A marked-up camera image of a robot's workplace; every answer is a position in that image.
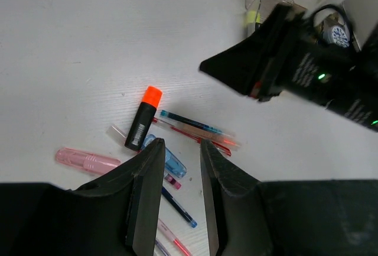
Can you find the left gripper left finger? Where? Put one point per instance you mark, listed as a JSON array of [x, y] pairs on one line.
[[114, 214]]

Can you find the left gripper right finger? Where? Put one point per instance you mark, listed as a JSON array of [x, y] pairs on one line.
[[310, 217]]

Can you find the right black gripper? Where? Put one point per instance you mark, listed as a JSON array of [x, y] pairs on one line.
[[298, 60]]

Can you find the yellow highlighter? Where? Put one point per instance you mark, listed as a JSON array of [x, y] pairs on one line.
[[252, 17]]

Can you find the pink highlighter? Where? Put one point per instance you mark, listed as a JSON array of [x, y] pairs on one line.
[[172, 181]]

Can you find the orange highlighter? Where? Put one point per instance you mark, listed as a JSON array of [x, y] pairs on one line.
[[143, 118]]

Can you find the blue glue jar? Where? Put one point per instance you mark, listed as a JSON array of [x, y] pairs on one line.
[[336, 34]]

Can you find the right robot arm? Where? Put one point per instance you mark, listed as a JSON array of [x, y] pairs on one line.
[[354, 99]]

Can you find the pink gel pen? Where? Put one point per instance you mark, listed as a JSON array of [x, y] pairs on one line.
[[172, 238]]

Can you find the blue gel pen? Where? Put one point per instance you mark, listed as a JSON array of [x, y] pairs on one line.
[[187, 217]]

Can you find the dark blue pen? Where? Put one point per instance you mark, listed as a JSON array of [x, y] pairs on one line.
[[188, 121]]

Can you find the red gel pen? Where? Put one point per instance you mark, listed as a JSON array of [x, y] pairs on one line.
[[165, 125]]

